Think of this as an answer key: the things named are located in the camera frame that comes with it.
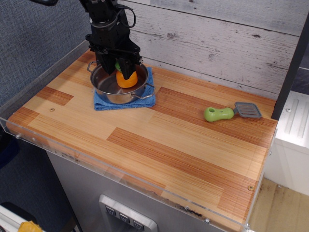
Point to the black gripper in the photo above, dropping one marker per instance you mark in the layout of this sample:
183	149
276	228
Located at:
114	45

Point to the orange toy carrot green top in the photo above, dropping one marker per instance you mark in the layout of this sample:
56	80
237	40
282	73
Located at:
121	81

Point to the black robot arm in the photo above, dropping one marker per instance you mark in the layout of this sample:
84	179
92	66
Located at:
106	13

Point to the stainless steel pot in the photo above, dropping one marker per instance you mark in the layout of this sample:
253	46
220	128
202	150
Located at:
106	87

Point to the blue folded cloth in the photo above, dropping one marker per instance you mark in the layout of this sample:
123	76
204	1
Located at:
144	100

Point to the clear acrylic table guard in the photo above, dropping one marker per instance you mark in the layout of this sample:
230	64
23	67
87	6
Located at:
168	152

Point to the grey toy fridge cabinet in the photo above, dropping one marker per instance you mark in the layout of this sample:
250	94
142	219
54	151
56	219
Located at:
83	188

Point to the silver toy dispenser panel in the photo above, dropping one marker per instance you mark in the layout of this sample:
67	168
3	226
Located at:
120	218

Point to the yellow object bottom left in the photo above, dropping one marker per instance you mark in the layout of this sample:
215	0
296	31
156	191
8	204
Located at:
29	226

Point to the white ribbed side cabinet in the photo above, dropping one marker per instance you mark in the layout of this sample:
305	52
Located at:
288	161

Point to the green handled grey spatula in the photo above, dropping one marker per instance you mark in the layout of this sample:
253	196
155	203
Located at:
243	109

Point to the black right vertical post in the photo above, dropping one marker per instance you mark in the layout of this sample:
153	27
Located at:
292	71

